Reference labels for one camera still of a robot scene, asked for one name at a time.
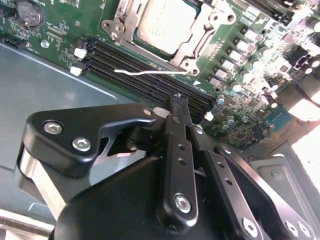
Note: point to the metal socket cover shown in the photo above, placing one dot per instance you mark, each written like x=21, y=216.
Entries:
x=130, y=23

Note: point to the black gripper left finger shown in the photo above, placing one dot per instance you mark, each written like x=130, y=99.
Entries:
x=62, y=157

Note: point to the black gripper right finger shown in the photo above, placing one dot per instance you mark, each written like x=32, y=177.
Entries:
x=222, y=172

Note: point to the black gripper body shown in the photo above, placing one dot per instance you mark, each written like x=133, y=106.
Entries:
x=112, y=212

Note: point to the silver CPU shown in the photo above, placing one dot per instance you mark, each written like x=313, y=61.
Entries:
x=165, y=25

